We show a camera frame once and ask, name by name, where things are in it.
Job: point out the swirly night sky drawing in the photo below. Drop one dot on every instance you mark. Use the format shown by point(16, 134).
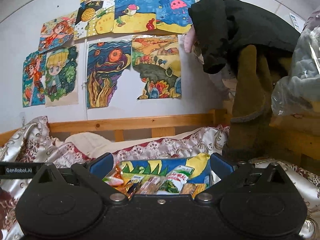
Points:
point(107, 75)

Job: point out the clear plastic bag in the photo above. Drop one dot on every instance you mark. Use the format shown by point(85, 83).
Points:
point(300, 67)

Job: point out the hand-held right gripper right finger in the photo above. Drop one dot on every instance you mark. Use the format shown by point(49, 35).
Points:
point(220, 165)

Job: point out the white wall sticker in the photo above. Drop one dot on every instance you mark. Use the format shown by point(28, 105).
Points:
point(295, 20)

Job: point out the olive brown garment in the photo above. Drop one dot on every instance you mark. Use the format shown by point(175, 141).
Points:
point(250, 92)

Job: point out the orange red bread bag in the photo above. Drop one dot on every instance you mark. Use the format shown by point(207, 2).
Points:
point(115, 180)

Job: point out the wooden bed frame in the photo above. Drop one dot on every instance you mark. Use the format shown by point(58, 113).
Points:
point(125, 122)

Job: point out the orange-haired girl face drawing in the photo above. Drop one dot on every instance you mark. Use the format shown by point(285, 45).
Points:
point(57, 31)

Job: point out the blond child drawing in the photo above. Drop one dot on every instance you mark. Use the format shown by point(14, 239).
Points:
point(61, 77)

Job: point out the gold brown snack packet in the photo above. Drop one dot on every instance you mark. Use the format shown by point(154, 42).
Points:
point(131, 186)

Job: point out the dinosaur drawing paper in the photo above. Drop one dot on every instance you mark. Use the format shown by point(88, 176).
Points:
point(155, 166)

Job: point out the clear biscuit pack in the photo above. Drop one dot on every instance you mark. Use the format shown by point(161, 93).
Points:
point(150, 186)

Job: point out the white wall pipe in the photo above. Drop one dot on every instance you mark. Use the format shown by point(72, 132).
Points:
point(86, 112)

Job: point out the white pillow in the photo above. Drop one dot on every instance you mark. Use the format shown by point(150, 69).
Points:
point(87, 140)

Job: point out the farm landscape drawing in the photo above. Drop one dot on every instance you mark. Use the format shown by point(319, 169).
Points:
point(157, 67)

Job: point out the pink cloth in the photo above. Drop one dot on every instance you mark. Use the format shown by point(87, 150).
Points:
point(188, 40)

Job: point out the green white snack packet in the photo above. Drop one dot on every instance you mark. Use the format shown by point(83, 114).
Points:
point(175, 180)

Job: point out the black jacket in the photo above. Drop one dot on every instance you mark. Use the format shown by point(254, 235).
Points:
point(237, 22)

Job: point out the fish beach drawing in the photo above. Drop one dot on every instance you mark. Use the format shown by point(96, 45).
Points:
point(135, 12)

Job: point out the running orange-haired girl drawing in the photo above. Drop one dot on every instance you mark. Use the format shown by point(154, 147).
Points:
point(32, 80)

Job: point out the black yellow pineapple drawing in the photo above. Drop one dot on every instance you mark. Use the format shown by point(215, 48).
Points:
point(92, 17)

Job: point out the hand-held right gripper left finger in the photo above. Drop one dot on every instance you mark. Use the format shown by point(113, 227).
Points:
point(101, 167)

